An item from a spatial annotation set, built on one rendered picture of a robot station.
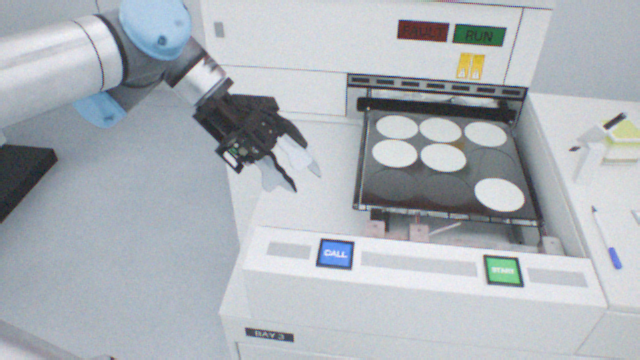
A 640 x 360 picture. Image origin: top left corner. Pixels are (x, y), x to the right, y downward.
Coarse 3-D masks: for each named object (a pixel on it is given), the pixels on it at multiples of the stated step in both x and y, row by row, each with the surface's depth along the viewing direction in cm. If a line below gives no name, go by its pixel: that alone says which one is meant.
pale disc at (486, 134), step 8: (472, 128) 110; (480, 128) 110; (488, 128) 110; (496, 128) 110; (472, 136) 108; (480, 136) 108; (488, 136) 108; (496, 136) 108; (504, 136) 108; (488, 144) 105; (496, 144) 105
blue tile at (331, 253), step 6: (324, 246) 73; (330, 246) 73; (336, 246) 73; (342, 246) 73; (348, 246) 73; (324, 252) 72; (330, 252) 72; (336, 252) 72; (342, 252) 72; (348, 252) 72; (324, 258) 71; (330, 258) 71; (336, 258) 71; (342, 258) 71; (348, 258) 71; (336, 264) 71; (342, 264) 71; (348, 264) 71
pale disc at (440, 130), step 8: (432, 120) 113; (440, 120) 113; (424, 128) 110; (432, 128) 110; (440, 128) 110; (448, 128) 110; (456, 128) 110; (432, 136) 108; (440, 136) 108; (448, 136) 108; (456, 136) 108
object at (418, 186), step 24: (456, 120) 113; (480, 120) 113; (456, 144) 105; (480, 144) 105; (504, 144) 105; (384, 168) 99; (408, 168) 99; (432, 168) 99; (480, 168) 99; (504, 168) 99; (384, 192) 93; (408, 192) 93; (432, 192) 93; (456, 192) 93; (528, 192) 93; (504, 216) 88; (528, 216) 87
